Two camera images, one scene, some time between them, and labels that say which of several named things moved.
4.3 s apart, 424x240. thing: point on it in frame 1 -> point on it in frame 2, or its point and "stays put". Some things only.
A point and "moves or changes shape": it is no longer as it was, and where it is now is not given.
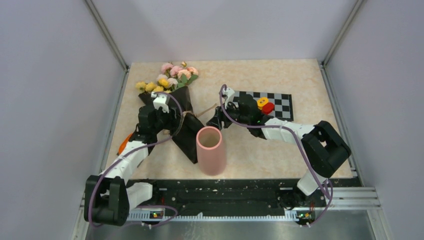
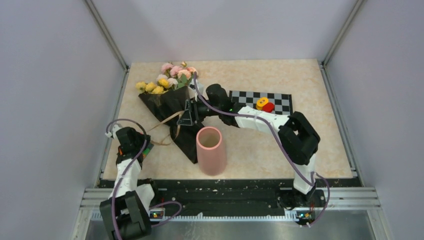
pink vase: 211,151 stays put
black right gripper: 220,116 -> 186,119
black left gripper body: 164,121 -> 139,139
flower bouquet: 173,82 stays put
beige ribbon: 197,114 moves or changes shape
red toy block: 268,108 stays put
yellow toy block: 261,101 stays put
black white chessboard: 283,109 stays put
